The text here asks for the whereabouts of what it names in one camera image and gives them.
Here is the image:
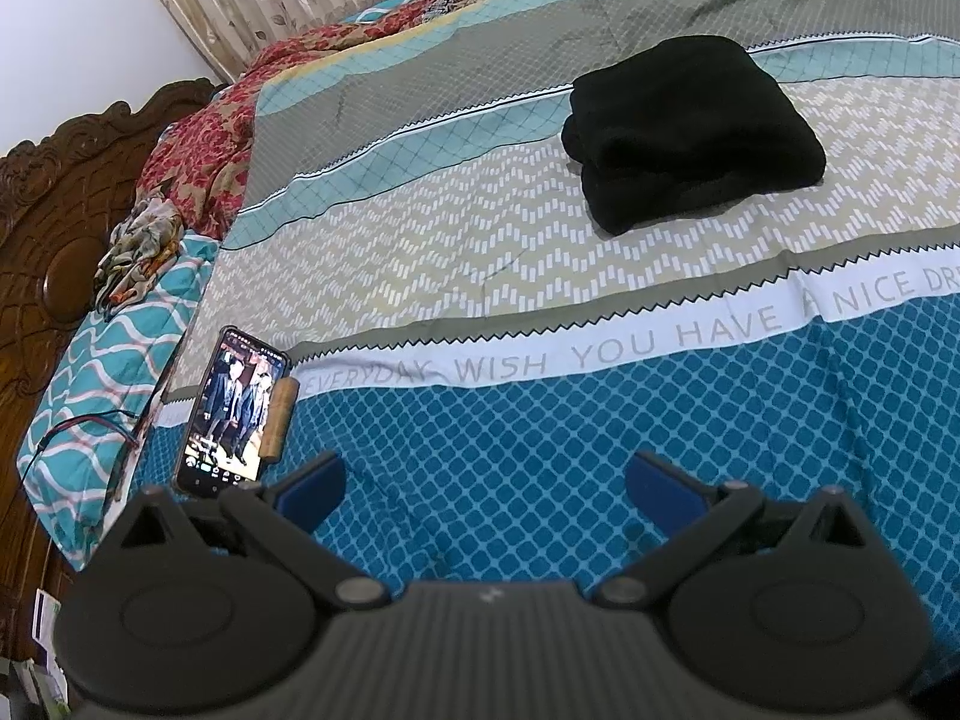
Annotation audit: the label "black smartphone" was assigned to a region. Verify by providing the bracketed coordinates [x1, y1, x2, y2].
[172, 325, 292, 497]

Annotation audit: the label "small wooden cylinder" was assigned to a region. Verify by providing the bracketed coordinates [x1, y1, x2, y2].
[258, 379, 302, 463]

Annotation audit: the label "teal wavy-print pillow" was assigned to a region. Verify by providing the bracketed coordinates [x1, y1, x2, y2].
[15, 231, 220, 572]

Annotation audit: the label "black pants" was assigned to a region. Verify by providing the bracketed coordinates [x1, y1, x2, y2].
[561, 35, 827, 237]

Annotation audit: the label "red floral blanket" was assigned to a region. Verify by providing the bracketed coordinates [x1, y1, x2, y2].
[138, 0, 758, 242]

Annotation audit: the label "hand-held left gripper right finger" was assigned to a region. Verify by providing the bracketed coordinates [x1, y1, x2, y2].
[596, 452, 876, 610]

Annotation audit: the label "red and black cable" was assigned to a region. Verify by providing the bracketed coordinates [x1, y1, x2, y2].
[18, 403, 164, 500]

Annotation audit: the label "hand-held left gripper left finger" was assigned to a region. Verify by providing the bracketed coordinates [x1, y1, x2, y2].
[111, 450, 392, 613]

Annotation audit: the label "carved wooden headboard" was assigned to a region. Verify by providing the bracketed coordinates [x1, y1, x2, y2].
[0, 78, 230, 620]

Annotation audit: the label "teal and beige patterned bedsheet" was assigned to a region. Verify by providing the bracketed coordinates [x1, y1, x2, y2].
[127, 0, 960, 676]

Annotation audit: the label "floral scarf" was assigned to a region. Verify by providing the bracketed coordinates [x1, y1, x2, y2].
[93, 195, 185, 314]

